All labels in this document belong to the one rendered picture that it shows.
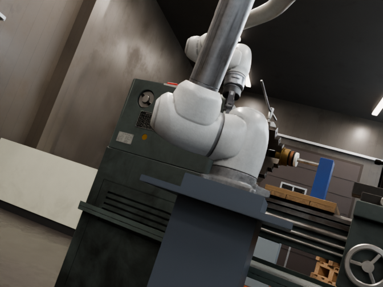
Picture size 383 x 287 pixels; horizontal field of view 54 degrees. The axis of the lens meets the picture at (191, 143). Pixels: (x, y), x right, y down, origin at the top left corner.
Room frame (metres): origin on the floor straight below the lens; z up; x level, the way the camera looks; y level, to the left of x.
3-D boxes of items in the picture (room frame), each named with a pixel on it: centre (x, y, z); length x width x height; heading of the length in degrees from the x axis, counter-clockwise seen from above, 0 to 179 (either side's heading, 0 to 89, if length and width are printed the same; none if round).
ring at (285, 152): (1.80, -0.46, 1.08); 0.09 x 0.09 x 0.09; 63
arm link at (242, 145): (1.23, -0.15, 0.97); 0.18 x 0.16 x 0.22; 99
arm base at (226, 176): (1.23, -0.18, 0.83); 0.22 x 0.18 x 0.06; 73
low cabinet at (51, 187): (5.10, 0.99, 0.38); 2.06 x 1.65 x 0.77; 73
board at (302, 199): (1.74, -0.58, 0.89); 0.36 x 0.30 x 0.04; 153
